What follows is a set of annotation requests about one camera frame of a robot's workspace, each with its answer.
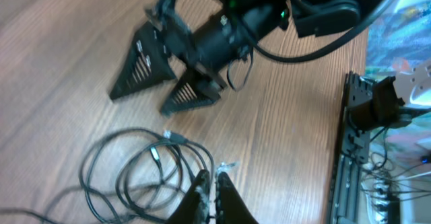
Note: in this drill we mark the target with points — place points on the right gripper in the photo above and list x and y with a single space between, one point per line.
206 51

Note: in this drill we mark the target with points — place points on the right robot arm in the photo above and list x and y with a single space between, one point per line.
258 18

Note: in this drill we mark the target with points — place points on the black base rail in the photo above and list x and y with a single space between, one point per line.
350 150

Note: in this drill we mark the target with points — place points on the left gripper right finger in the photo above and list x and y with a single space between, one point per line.
230 208

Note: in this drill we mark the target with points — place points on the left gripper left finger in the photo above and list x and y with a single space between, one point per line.
194 207

